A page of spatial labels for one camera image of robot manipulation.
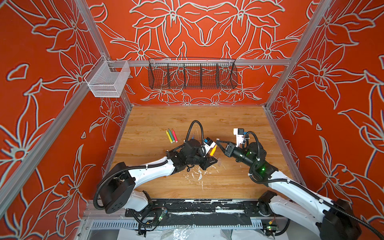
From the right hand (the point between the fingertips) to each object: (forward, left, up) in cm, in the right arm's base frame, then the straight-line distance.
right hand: (214, 143), depth 71 cm
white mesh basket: (+45, +65, +8) cm, 79 cm away
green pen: (+16, +24, -22) cm, 36 cm away
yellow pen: (+16, +26, -22) cm, 37 cm away
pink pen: (+19, +23, -22) cm, 37 cm away
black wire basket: (+49, +10, +7) cm, 51 cm away
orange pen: (-3, +1, -3) cm, 4 cm away
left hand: (-5, -1, -8) cm, 10 cm away
